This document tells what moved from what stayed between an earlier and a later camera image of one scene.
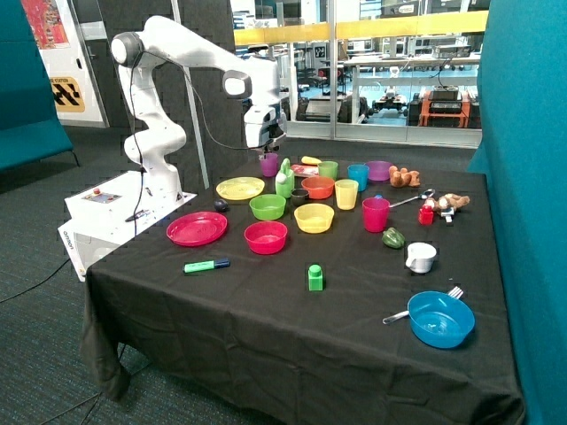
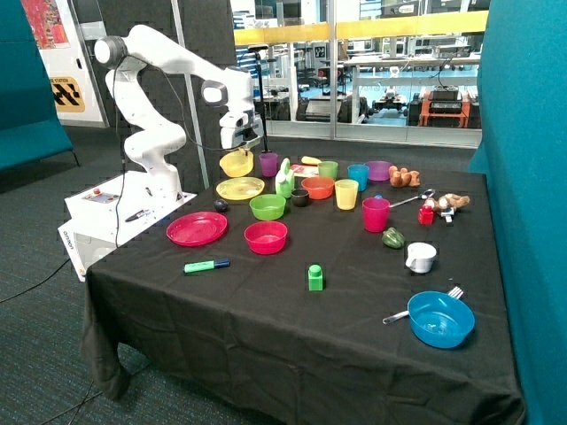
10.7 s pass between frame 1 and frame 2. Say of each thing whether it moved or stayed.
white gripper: moved
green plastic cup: stayed
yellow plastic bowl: moved
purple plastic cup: stayed
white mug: stayed
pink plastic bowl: stayed
